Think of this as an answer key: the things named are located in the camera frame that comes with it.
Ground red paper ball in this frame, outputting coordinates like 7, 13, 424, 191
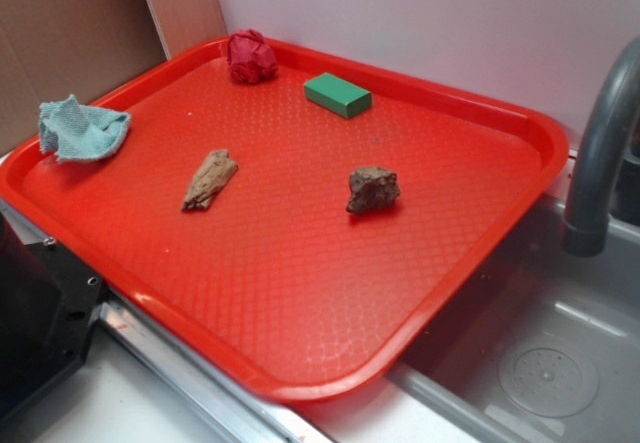
227, 29, 279, 84

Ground red plastic tray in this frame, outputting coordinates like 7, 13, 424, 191
1, 38, 568, 402

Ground brown rock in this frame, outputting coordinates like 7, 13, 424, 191
346, 167, 401, 216

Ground brown wood piece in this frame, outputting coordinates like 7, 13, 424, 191
181, 149, 239, 211

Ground green rectangular block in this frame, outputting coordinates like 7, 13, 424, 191
303, 73, 373, 119

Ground light blue cloth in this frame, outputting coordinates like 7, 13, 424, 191
38, 94, 132, 163

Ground grey sink basin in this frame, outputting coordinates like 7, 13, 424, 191
389, 168, 639, 442

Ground grey faucet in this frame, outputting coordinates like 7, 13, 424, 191
561, 38, 639, 257

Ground brown cardboard panel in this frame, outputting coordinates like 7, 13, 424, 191
1, 0, 165, 153

